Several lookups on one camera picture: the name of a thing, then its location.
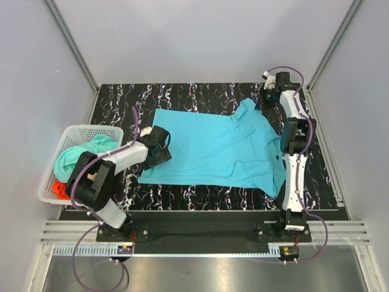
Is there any teal green t shirt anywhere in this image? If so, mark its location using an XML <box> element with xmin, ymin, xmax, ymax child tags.
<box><xmin>53</xmin><ymin>134</ymin><xmax>118</xmax><ymax>183</ymax></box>

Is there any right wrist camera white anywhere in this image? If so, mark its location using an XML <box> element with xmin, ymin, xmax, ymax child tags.
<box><xmin>262</xmin><ymin>71</ymin><xmax>276</xmax><ymax>90</ymax></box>

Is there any beige t shirt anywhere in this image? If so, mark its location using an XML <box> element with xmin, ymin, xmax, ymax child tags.
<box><xmin>86</xmin><ymin>173</ymin><xmax>97</xmax><ymax>181</ymax></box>

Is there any right small connector board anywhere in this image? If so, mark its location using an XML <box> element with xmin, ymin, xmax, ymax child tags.
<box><xmin>280</xmin><ymin>246</ymin><xmax>300</xmax><ymax>258</ymax></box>

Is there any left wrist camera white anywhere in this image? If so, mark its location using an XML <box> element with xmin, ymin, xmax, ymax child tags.
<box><xmin>139</xmin><ymin>127</ymin><xmax>153</xmax><ymax>137</ymax></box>

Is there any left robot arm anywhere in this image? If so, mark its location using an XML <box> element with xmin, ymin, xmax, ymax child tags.
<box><xmin>65</xmin><ymin>126</ymin><xmax>171</xmax><ymax>229</ymax></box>

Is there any bright blue t shirt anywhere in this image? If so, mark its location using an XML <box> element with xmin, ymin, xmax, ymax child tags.
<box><xmin>138</xmin><ymin>99</ymin><xmax>286</xmax><ymax>198</ymax></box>

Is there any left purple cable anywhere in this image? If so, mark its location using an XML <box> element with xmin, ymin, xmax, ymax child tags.
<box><xmin>71</xmin><ymin>106</ymin><xmax>140</xmax><ymax>288</ymax></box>

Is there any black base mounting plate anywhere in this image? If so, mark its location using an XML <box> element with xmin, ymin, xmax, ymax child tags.
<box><xmin>59</xmin><ymin>209</ymin><xmax>350</xmax><ymax>255</ymax></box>

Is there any aluminium front rail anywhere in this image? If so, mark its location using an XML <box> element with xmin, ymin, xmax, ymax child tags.
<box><xmin>40</xmin><ymin>221</ymin><xmax>370</xmax><ymax>258</ymax></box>

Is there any aluminium frame post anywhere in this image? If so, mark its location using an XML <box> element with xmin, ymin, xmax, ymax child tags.
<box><xmin>306</xmin><ymin>0</ymin><xmax>364</xmax><ymax>90</ymax></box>
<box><xmin>43</xmin><ymin>0</ymin><xmax>100</xmax><ymax>93</ymax></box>

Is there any right aluminium frame post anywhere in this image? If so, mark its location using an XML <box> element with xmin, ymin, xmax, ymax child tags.
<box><xmin>306</xmin><ymin>0</ymin><xmax>364</xmax><ymax>90</ymax></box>

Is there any left aluminium frame post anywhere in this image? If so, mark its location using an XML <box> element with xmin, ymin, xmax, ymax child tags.
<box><xmin>43</xmin><ymin>0</ymin><xmax>100</xmax><ymax>93</ymax></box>

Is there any orange t shirt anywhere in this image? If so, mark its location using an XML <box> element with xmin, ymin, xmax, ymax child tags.
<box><xmin>52</xmin><ymin>180</ymin><xmax>71</xmax><ymax>201</ymax></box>

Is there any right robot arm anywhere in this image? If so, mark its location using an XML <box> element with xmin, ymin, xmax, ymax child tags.
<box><xmin>255</xmin><ymin>66</ymin><xmax>317</xmax><ymax>245</ymax></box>

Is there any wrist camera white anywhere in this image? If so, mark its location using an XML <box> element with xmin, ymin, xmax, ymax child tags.
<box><xmin>139</xmin><ymin>127</ymin><xmax>153</xmax><ymax>137</ymax></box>
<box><xmin>262</xmin><ymin>71</ymin><xmax>276</xmax><ymax>90</ymax></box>

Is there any left small connector board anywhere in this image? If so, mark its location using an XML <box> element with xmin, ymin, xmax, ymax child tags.
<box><xmin>117</xmin><ymin>245</ymin><xmax>134</xmax><ymax>255</ymax></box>

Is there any white plastic laundry basket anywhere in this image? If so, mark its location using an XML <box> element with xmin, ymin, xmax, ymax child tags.
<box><xmin>38</xmin><ymin>125</ymin><xmax>123</xmax><ymax>205</ymax></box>

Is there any small connector board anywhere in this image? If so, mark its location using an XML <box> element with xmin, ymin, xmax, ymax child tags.
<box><xmin>117</xmin><ymin>245</ymin><xmax>134</xmax><ymax>255</ymax></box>
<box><xmin>280</xmin><ymin>246</ymin><xmax>300</xmax><ymax>258</ymax></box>

